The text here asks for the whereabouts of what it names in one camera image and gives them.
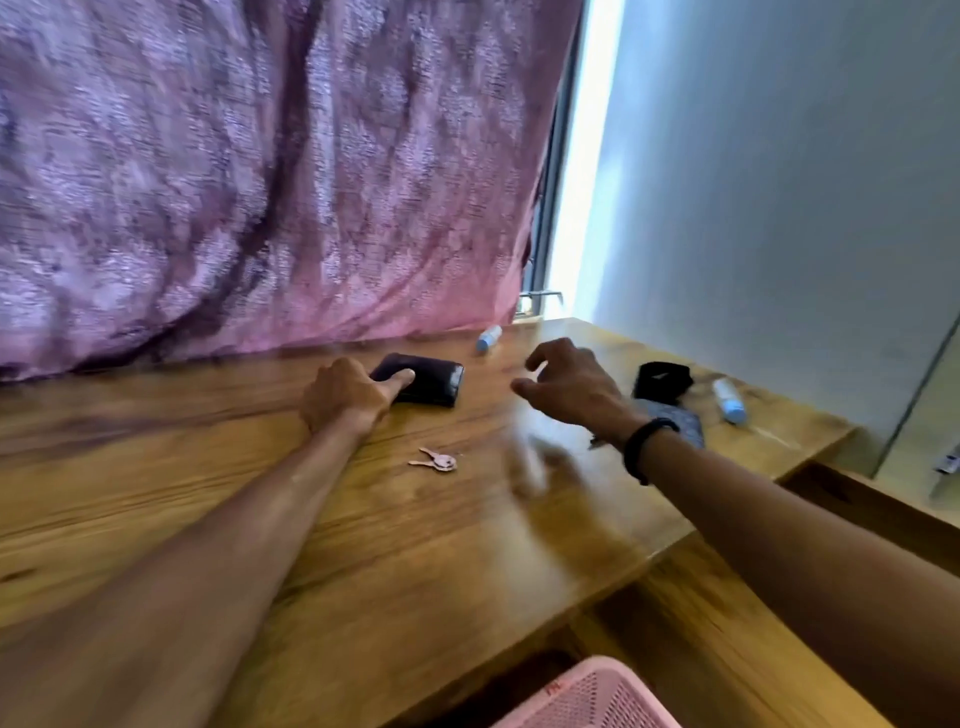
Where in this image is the person's left hand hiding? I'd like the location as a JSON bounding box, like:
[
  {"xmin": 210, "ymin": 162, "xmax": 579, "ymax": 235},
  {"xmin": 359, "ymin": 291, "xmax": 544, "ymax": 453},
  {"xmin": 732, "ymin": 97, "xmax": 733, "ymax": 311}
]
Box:
[{"xmin": 299, "ymin": 357, "xmax": 416, "ymax": 440}]

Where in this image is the person's right hand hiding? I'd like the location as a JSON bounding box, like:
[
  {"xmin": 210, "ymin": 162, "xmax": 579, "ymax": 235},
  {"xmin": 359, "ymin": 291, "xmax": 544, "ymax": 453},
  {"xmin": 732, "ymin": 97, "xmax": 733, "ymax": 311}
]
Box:
[{"xmin": 509, "ymin": 337, "xmax": 650, "ymax": 451}]

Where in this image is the black band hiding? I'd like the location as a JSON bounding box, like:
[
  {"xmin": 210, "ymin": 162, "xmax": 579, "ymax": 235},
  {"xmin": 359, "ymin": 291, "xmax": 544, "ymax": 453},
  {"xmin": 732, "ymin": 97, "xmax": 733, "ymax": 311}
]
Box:
[{"xmin": 632, "ymin": 361, "xmax": 695, "ymax": 406}]

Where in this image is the black wallet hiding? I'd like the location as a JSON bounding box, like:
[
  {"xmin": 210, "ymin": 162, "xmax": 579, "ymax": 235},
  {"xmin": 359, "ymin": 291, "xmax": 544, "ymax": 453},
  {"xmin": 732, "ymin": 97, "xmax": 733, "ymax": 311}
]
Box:
[{"xmin": 369, "ymin": 352, "xmax": 466, "ymax": 409}]

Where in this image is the dark grey textured pouch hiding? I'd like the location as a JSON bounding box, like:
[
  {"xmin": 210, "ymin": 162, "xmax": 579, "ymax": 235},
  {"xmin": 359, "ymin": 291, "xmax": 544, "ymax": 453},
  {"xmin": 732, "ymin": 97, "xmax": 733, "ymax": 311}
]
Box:
[{"xmin": 588, "ymin": 398, "xmax": 706, "ymax": 451}]

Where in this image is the silver key bunch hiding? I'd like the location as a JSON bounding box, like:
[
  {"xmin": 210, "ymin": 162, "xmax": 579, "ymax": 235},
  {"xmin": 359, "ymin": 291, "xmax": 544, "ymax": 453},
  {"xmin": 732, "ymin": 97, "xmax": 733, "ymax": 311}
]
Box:
[{"xmin": 407, "ymin": 446, "xmax": 459, "ymax": 474}]

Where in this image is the white tube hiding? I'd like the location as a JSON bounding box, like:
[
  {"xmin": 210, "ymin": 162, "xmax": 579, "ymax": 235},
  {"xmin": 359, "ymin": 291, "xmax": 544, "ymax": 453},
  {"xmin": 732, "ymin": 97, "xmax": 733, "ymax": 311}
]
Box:
[{"xmin": 710, "ymin": 377, "xmax": 749, "ymax": 427}]

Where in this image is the wooden drawer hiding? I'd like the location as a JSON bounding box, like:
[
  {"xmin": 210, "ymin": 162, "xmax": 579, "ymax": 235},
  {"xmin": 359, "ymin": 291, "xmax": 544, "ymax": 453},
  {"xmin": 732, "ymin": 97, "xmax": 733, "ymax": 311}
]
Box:
[{"xmin": 554, "ymin": 461, "xmax": 960, "ymax": 728}]

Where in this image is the pink plastic basket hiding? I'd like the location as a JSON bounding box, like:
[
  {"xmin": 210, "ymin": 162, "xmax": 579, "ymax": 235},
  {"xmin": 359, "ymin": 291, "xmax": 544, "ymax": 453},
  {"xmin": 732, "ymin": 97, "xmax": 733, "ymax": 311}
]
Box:
[{"xmin": 491, "ymin": 656, "xmax": 684, "ymax": 728}]

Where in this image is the person's left forearm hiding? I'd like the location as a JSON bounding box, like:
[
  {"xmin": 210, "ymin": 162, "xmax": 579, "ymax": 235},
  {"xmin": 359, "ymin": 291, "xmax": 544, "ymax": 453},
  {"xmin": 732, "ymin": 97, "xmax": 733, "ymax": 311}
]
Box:
[{"xmin": 0, "ymin": 419, "xmax": 369, "ymax": 728}]

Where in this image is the person's right forearm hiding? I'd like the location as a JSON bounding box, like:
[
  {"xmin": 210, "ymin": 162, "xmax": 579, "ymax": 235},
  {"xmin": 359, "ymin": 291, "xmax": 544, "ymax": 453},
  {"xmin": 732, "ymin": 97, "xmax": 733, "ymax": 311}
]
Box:
[{"xmin": 641, "ymin": 431, "xmax": 960, "ymax": 728}]

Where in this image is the wooden desk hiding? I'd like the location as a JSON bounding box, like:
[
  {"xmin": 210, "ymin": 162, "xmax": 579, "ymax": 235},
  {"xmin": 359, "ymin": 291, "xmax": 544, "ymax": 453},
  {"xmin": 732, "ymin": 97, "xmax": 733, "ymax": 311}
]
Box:
[{"xmin": 0, "ymin": 317, "xmax": 860, "ymax": 728}]

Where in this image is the black wristband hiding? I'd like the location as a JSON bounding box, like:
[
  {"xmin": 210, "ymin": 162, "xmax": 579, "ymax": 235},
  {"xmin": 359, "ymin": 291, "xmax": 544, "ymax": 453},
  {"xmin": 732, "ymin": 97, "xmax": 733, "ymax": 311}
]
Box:
[{"xmin": 622, "ymin": 417, "xmax": 682, "ymax": 487}]

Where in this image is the purple patterned curtain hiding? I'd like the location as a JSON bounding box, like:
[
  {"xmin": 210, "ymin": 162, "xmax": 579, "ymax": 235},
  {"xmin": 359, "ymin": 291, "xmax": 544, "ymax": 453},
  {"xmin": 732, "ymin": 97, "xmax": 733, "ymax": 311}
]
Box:
[{"xmin": 0, "ymin": 0, "xmax": 586, "ymax": 384}]

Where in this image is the white wardrobe with black handles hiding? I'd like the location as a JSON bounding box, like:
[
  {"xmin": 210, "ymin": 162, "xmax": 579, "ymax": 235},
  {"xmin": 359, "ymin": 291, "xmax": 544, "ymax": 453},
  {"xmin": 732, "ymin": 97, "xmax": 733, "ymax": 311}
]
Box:
[{"xmin": 873, "ymin": 314, "xmax": 960, "ymax": 526}]

